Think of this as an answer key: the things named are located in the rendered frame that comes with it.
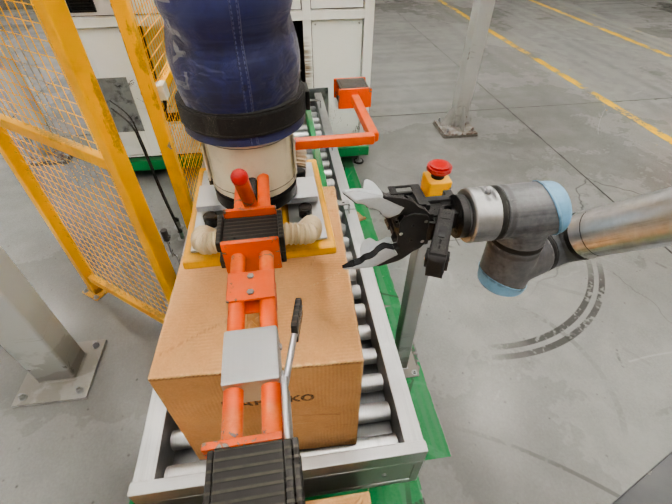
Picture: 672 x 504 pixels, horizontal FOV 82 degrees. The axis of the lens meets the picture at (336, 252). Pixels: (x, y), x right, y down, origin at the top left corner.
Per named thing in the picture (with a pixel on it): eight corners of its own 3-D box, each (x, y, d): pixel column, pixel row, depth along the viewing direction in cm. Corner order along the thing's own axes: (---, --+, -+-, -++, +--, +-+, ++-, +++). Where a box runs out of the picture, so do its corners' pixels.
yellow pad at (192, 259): (201, 174, 97) (196, 156, 94) (241, 171, 98) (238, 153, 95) (183, 270, 73) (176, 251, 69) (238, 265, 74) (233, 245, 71)
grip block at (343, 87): (333, 96, 107) (333, 78, 103) (364, 95, 108) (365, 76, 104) (338, 109, 101) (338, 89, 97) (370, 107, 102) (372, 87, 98)
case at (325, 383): (225, 284, 142) (199, 192, 115) (334, 276, 145) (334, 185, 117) (199, 460, 98) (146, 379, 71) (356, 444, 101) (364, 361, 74)
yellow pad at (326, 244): (277, 168, 100) (275, 150, 96) (316, 165, 101) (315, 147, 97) (285, 259, 75) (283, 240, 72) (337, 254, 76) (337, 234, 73)
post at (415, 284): (390, 358, 182) (422, 171, 114) (404, 356, 182) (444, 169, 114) (393, 371, 177) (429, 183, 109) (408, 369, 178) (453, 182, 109)
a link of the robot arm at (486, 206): (493, 251, 63) (511, 203, 57) (464, 255, 63) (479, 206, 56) (471, 218, 70) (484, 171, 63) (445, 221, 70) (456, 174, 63)
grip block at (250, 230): (224, 238, 64) (217, 209, 60) (284, 232, 65) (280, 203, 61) (222, 274, 58) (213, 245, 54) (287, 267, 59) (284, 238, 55)
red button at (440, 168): (422, 170, 114) (424, 158, 111) (445, 169, 114) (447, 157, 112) (429, 184, 109) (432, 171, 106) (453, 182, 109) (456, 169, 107)
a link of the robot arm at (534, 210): (563, 248, 65) (588, 198, 58) (493, 256, 64) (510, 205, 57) (534, 215, 72) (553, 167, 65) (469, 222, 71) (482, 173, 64)
